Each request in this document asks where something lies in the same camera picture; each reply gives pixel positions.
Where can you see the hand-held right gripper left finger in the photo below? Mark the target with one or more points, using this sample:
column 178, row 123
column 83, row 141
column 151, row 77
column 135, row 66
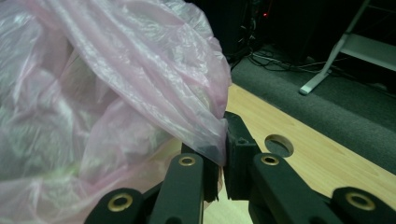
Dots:
column 212, row 182

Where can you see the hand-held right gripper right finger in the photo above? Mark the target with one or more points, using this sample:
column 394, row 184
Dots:
column 238, row 161

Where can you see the pink plastic bag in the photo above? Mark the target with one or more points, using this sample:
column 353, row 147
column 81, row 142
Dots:
column 109, row 93

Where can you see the dark equipment rack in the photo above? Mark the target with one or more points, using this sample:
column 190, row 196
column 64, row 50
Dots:
column 243, row 25

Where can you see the white metal stand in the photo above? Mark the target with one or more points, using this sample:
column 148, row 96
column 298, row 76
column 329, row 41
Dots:
column 358, row 46

